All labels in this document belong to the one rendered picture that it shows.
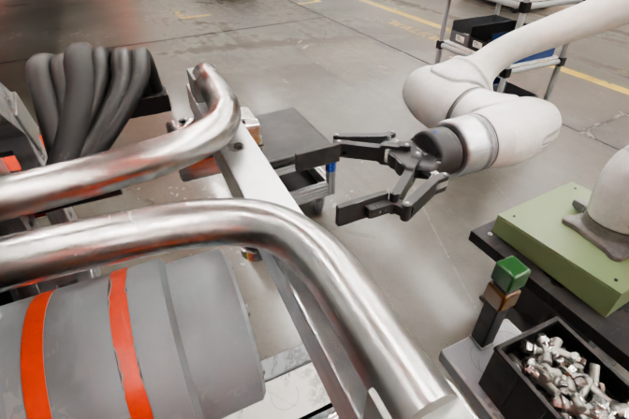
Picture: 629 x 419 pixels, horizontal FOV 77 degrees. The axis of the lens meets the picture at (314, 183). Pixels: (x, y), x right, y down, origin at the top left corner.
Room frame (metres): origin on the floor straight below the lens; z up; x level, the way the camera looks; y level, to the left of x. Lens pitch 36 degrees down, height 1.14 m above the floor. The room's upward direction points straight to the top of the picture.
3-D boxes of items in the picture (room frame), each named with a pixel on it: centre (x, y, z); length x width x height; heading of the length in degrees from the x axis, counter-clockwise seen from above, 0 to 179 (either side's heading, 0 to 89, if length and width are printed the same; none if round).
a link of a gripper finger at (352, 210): (0.38, -0.06, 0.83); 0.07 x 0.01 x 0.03; 115
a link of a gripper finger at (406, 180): (0.43, -0.12, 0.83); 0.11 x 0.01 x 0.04; 154
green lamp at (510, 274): (0.43, -0.32, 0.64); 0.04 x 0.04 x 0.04; 25
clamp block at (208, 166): (0.37, 0.11, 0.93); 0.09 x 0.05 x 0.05; 115
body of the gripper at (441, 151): (0.49, -0.16, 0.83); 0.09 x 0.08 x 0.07; 115
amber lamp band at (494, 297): (0.43, -0.32, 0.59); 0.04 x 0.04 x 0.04; 25
